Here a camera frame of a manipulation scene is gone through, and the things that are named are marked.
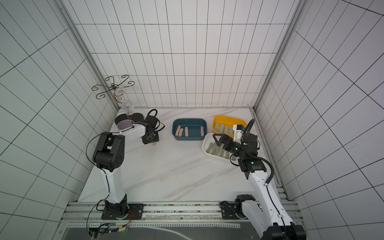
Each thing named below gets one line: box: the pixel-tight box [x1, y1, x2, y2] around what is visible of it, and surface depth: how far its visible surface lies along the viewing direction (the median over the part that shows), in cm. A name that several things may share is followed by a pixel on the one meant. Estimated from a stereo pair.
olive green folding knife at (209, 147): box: [205, 142, 214, 154], surface depth 99 cm
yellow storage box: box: [212, 115, 248, 138], surface depth 109 cm
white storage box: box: [202, 133, 234, 161], surface depth 97 cm
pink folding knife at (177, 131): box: [175, 125, 181, 137], surface depth 106 cm
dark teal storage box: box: [172, 118, 208, 141], surface depth 106 cm
